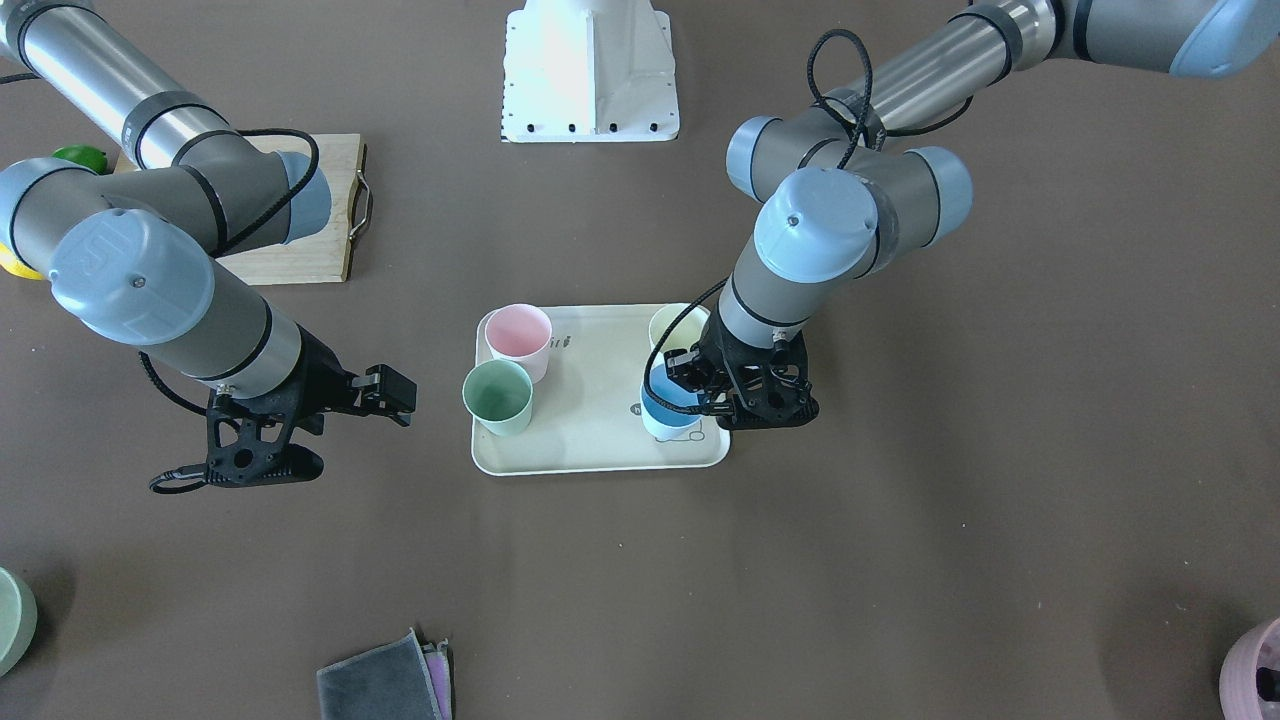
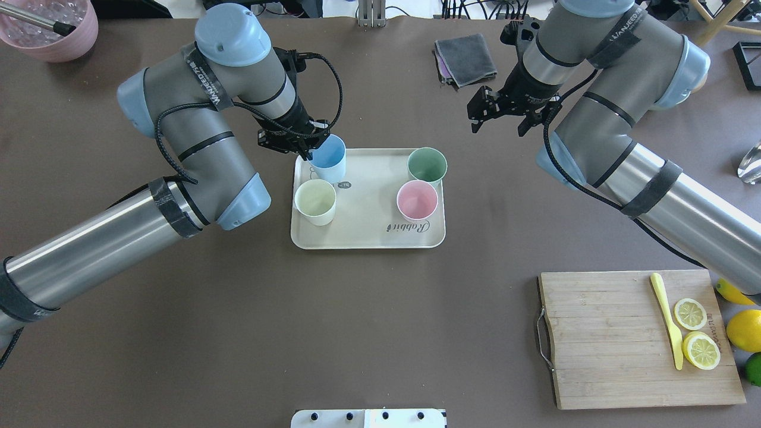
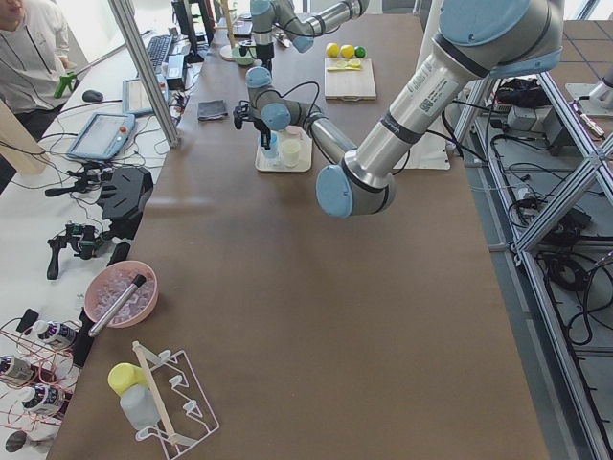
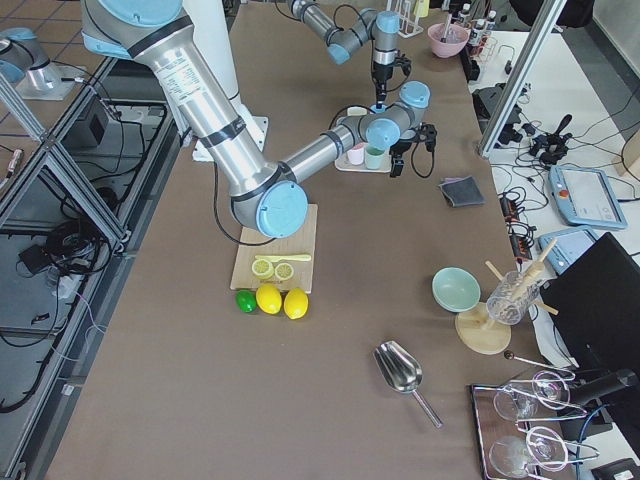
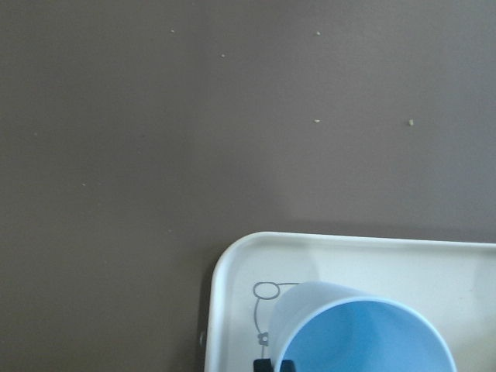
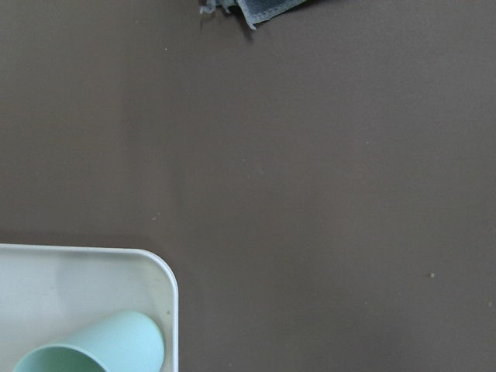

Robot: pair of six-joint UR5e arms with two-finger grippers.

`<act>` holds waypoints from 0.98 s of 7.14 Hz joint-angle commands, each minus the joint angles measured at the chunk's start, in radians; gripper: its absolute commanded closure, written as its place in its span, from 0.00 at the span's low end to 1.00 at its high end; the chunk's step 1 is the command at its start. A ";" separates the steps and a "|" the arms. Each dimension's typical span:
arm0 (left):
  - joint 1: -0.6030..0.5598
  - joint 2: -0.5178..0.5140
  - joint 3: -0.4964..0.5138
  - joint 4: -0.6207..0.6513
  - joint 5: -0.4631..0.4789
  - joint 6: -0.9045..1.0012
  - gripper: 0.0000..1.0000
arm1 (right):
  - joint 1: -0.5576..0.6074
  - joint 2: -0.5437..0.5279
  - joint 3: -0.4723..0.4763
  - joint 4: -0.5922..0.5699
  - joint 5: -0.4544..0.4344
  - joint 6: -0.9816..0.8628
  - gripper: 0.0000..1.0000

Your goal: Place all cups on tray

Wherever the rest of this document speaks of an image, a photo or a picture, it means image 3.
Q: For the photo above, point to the yellow capped bottle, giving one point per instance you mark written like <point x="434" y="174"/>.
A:
<point x="136" y="401"/>

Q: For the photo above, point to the green lime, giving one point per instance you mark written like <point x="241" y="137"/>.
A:
<point x="360" y="52"/>

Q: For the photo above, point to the cream rabbit serving tray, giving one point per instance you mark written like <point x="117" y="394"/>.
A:
<point x="278" y="167"/>

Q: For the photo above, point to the cream white plastic cup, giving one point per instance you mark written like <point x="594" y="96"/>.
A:
<point x="290" y="150"/>

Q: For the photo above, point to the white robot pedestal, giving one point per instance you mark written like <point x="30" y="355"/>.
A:
<point x="431" y="151"/>

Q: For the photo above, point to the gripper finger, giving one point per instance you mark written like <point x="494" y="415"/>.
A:
<point x="265" y="139"/>

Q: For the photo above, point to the person in white hoodie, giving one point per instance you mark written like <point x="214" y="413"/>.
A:
<point x="34" y="56"/>

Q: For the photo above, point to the aluminium frame post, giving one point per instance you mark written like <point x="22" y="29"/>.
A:
<point x="123" y="13"/>

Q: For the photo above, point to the wooden cup stand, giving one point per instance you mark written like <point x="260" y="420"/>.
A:
<point x="228" y="27"/>

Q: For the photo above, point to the yellow plastic knife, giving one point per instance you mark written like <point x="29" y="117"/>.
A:
<point x="343" y="69"/>

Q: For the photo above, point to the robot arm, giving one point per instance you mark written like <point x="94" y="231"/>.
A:
<point x="266" y="15"/>
<point x="474" y="40"/>

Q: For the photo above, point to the pink plastic cup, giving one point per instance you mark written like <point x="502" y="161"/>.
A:
<point x="293" y="132"/>

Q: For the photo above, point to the light blue plastic cup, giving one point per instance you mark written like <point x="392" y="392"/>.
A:
<point x="269" y="150"/>

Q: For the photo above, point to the white wire rack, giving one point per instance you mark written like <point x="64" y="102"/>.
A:
<point x="187" y="418"/>

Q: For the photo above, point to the wooden cutting board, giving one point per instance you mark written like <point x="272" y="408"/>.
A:
<point x="350" y="86"/>

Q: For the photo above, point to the blue teach pendant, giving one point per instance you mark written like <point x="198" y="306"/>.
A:
<point x="104" y="136"/>
<point x="135" y="99"/>

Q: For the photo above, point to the pink bowl with ice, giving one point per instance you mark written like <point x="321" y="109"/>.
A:
<point x="108" y="287"/>

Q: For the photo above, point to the black monitor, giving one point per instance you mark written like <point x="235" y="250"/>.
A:
<point x="198" y="44"/>

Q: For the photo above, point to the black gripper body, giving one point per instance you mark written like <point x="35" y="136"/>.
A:
<point x="264" y="52"/>
<point x="260" y="126"/>

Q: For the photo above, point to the green plastic bowl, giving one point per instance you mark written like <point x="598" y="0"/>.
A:
<point x="244" y="55"/>

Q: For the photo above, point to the whole yellow lemon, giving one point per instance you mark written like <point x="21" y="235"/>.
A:
<point x="347" y="51"/>
<point x="332" y="50"/>

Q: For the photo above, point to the grey folded cloth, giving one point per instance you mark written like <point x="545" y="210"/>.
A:
<point x="211" y="110"/>

